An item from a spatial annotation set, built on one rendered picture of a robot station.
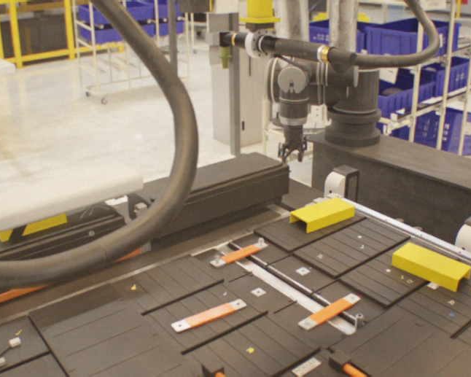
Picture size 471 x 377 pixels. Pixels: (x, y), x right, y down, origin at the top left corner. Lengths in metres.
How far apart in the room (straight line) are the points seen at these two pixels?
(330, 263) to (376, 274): 0.11
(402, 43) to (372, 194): 1.48
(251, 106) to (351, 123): 2.80
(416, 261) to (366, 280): 0.12
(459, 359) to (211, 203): 0.70
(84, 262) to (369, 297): 0.69
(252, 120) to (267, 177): 3.59
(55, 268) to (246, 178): 0.89
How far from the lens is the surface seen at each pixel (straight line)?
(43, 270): 0.55
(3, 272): 0.57
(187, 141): 0.63
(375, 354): 0.94
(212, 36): 3.72
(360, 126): 2.25
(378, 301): 1.09
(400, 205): 2.17
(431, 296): 1.12
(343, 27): 2.00
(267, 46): 1.43
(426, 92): 3.85
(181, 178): 0.60
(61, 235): 1.16
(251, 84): 4.90
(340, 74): 2.06
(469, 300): 1.14
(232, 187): 1.35
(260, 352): 0.94
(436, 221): 2.11
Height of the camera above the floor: 1.62
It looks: 24 degrees down
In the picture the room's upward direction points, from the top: 1 degrees counter-clockwise
